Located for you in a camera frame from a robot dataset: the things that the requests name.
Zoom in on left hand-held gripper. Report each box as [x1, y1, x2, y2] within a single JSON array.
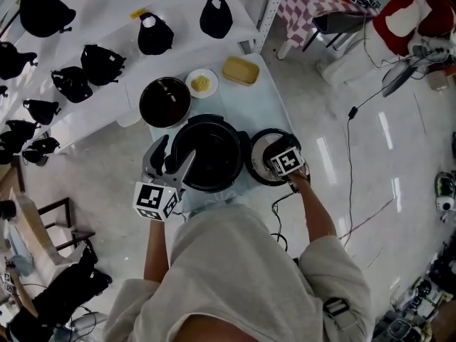
[[133, 134, 197, 222]]

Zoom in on red and white cushion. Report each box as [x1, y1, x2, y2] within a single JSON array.
[[371, 0, 456, 57]]

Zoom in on black cable with adapter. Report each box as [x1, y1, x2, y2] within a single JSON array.
[[341, 9, 396, 252]]

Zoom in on black chair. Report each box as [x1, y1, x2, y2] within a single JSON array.
[[301, 11, 361, 53]]

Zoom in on yellow plastic tray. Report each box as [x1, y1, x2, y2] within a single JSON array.
[[222, 56, 261, 87]]

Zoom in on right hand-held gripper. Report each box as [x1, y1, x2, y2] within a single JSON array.
[[264, 136, 307, 182]]

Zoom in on person's right forearm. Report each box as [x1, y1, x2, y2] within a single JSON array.
[[286, 171, 338, 244]]

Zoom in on group of black bags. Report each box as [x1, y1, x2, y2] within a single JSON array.
[[0, 0, 128, 167]]

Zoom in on wooden stool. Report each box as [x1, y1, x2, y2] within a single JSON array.
[[35, 197, 96, 253]]

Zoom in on grey floor fan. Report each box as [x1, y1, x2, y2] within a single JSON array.
[[381, 44, 450, 98]]

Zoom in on wooden table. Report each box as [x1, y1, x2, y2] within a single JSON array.
[[0, 186, 74, 276]]

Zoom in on person's left forearm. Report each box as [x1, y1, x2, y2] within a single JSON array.
[[143, 217, 170, 284]]

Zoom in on black pressure cooker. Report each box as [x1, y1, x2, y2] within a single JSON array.
[[164, 113, 253, 194]]

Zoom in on black pressure cooker lid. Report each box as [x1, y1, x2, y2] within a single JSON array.
[[248, 128, 311, 187]]

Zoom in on white round device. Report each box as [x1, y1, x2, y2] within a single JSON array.
[[434, 171, 456, 224]]

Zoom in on person's beige clothing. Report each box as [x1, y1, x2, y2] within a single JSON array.
[[103, 200, 375, 342]]

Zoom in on white plate with noodles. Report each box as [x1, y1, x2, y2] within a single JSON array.
[[185, 68, 219, 100]]

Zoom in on black inner pot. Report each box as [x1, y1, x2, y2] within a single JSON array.
[[138, 76, 192, 130]]

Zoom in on black cooker power cord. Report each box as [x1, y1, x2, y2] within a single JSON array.
[[270, 187, 299, 252]]

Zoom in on pile of floor equipment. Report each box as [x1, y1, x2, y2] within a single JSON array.
[[373, 240, 456, 342]]

